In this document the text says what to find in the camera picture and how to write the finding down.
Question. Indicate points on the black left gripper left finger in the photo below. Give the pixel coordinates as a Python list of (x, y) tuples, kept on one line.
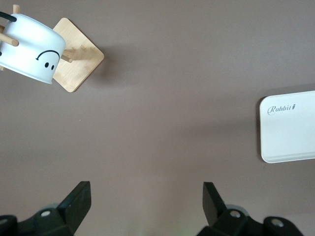
[(71, 211)]

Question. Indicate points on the white smiley face mug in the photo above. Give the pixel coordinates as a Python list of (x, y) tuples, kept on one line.
[(29, 46)]

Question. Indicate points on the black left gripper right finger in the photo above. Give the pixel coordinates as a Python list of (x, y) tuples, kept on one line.
[(216, 216)]

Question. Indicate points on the cream rectangular tray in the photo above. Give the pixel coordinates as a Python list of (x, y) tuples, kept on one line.
[(290, 132)]

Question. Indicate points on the wooden mug rack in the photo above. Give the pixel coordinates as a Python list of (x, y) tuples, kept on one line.
[(81, 66)]

